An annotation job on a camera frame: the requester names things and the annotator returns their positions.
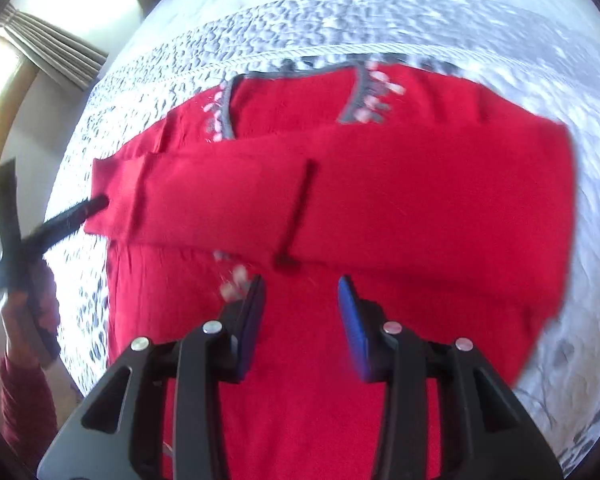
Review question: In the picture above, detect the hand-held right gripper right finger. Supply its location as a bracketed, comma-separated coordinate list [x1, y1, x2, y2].
[337, 275, 564, 480]

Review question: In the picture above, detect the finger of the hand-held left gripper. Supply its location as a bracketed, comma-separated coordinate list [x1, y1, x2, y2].
[40, 195, 110, 257]

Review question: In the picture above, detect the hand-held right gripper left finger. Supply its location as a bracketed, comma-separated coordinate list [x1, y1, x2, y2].
[37, 275, 267, 480]

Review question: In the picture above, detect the white grey quilted bedspread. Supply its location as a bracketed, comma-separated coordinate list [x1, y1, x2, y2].
[44, 0, 600, 480]

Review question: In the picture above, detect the red knit sweater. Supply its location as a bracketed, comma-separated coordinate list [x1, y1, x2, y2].
[85, 57, 578, 480]

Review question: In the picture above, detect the person's left hand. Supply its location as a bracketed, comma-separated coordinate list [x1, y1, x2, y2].
[0, 259, 62, 361]

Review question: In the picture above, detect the person's left forearm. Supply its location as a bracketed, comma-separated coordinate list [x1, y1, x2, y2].
[0, 352, 61, 443]

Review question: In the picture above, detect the grey pleated curtain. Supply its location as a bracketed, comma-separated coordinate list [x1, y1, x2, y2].
[0, 4, 109, 94]

